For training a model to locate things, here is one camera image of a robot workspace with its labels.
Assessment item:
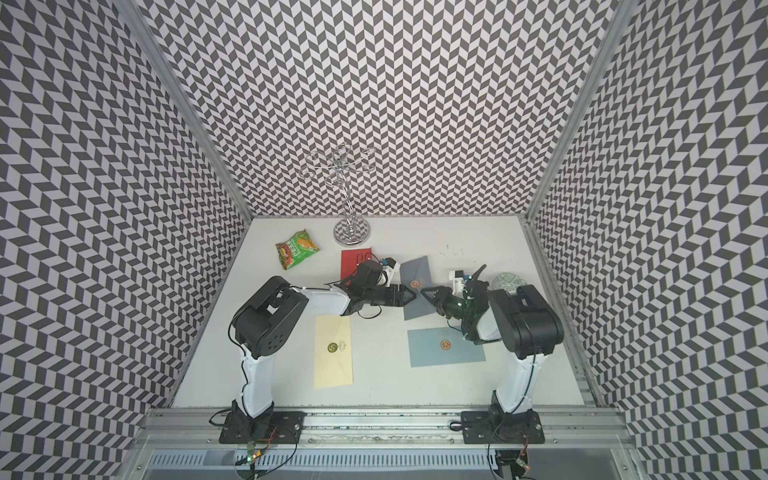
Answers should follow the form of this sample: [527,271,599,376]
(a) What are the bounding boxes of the red envelope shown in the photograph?
[340,248,373,280]

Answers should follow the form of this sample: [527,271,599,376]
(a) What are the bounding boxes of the aluminium front rail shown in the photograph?
[132,405,634,449]

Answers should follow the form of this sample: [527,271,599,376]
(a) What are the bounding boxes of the dark grey envelope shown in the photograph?
[400,256,435,321]

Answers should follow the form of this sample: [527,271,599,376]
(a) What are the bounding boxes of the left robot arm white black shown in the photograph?
[228,260,417,419]

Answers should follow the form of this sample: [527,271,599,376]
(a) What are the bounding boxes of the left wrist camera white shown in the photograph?
[378,257,400,286]

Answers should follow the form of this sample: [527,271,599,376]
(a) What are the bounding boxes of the chrome wire stand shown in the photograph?
[302,143,378,247]

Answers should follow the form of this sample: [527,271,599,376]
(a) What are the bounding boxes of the patterned ceramic bowl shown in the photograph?
[491,272,529,294]

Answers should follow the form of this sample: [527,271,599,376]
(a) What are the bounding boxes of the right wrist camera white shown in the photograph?
[449,270,471,297]

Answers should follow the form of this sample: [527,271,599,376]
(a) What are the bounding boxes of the green snack bag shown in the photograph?
[275,229,320,270]

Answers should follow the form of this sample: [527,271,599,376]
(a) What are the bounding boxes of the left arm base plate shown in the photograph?
[219,401,306,445]

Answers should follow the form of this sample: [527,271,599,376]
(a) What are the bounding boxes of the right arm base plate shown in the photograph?
[449,393,545,445]

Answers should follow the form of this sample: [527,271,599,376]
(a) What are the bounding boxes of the cream yellow envelope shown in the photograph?
[313,315,354,390]

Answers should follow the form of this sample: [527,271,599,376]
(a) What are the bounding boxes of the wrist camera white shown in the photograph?
[378,257,400,286]
[449,270,471,297]

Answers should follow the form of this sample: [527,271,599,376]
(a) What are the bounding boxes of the light blue envelope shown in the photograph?
[408,327,486,368]

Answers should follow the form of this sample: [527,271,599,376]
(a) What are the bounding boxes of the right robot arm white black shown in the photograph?
[421,278,564,423]

